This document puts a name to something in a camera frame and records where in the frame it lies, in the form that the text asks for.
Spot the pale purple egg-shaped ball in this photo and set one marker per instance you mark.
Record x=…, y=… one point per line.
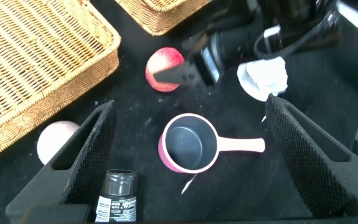
x=52, y=140

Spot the pink saucepan with dark inside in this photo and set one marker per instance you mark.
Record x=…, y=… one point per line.
x=185, y=143

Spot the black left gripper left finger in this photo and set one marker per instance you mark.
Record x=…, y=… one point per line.
x=73, y=177

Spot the large wicker basket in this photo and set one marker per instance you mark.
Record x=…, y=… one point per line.
x=32, y=59

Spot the black tablecloth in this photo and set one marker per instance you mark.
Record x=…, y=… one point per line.
x=228, y=193

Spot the red peach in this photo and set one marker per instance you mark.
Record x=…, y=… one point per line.
x=161, y=60

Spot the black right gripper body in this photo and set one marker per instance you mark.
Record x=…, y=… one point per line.
x=228, y=46

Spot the small white paper scrap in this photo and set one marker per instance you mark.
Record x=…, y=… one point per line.
x=263, y=119

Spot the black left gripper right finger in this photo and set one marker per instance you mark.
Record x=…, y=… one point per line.
x=318, y=174

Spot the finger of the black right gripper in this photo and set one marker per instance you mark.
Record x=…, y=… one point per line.
x=175, y=75

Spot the long white paper sliver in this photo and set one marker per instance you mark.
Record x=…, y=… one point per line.
x=189, y=184

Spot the black tube with printed label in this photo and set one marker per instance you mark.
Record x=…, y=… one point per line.
x=118, y=196

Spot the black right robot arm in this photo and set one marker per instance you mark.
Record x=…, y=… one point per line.
x=290, y=12

